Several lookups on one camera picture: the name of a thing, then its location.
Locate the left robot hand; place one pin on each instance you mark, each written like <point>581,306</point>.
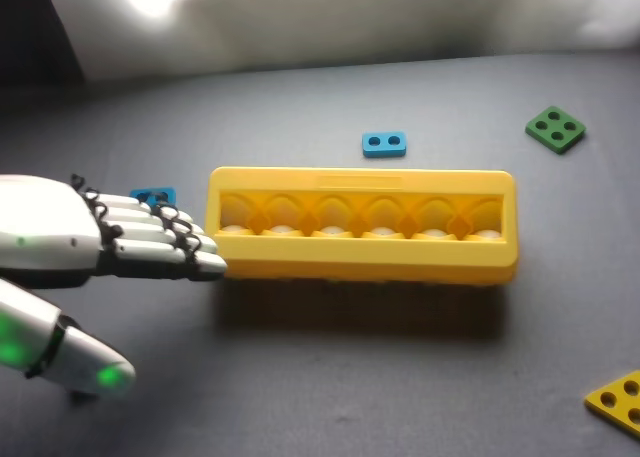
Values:
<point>45,227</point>

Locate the yellow egg carton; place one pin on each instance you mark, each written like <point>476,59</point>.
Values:
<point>360,257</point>

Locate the blue four-hole square block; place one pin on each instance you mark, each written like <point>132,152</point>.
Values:
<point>171,192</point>

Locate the grey table cloth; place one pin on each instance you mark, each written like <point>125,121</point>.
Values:
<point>350,377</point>

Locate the blue two-hole block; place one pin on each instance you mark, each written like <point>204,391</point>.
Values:
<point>384,141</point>

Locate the white cloth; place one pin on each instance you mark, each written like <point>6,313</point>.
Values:
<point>350,17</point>

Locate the large green four-hole block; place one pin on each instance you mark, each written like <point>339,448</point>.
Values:
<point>555,125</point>

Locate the yellow three-hole triangle block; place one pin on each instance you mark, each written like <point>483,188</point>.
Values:
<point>620,402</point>

